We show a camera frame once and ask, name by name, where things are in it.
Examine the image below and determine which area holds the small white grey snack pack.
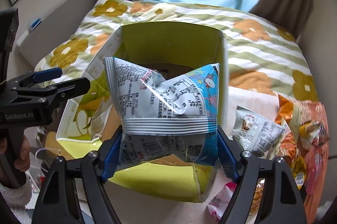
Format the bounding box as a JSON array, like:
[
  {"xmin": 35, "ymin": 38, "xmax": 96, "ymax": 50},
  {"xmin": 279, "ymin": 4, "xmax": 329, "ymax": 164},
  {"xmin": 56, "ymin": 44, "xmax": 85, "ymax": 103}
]
[{"xmin": 232, "ymin": 106, "xmax": 285, "ymax": 157}]

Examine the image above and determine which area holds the person's left hand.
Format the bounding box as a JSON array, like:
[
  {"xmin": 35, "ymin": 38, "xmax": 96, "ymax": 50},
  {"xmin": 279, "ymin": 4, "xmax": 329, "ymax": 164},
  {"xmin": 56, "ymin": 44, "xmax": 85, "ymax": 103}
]
[{"xmin": 1, "ymin": 135, "xmax": 30, "ymax": 185}]

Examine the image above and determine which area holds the blue white item on headboard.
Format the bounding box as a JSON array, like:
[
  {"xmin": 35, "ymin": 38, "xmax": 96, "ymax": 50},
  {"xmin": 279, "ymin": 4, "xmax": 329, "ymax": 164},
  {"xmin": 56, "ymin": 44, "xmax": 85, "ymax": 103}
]
[{"xmin": 16, "ymin": 18, "xmax": 42, "ymax": 47}]

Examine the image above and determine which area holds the floral striped quilt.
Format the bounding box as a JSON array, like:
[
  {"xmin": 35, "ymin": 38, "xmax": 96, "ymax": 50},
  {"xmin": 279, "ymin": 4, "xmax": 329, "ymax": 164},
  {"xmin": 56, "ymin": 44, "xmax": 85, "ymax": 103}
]
[{"xmin": 35, "ymin": 0, "xmax": 318, "ymax": 101}]

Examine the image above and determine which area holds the pink white snack pack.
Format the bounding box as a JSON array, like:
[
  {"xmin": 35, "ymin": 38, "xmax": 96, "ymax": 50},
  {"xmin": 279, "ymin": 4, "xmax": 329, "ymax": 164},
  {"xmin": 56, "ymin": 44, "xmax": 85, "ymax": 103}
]
[{"xmin": 207, "ymin": 182, "xmax": 237, "ymax": 222}]

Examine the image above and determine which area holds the orange chip bag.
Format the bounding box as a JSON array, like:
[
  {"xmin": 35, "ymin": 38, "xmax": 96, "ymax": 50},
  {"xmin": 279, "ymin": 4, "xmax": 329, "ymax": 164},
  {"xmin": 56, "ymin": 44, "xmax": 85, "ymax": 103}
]
[{"xmin": 274, "ymin": 95, "xmax": 329, "ymax": 223}]

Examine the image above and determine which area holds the green cardboard box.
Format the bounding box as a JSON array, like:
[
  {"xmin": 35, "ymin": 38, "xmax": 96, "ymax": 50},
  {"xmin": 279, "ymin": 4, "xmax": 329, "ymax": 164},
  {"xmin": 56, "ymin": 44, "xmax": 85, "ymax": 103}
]
[{"xmin": 56, "ymin": 21, "xmax": 229, "ymax": 203}]

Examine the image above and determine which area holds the grey headboard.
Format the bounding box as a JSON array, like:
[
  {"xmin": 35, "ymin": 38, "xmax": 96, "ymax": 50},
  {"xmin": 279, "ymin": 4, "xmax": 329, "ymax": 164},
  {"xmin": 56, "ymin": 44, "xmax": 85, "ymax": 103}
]
[{"xmin": 19, "ymin": 0, "xmax": 98, "ymax": 66}]

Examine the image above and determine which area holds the white blue snack bag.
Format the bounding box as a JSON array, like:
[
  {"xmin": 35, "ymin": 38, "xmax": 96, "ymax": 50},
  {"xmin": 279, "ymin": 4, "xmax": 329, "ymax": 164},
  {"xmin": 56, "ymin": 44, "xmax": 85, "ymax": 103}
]
[{"xmin": 104, "ymin": 57, "xmax": 220, "ymax": 170}]

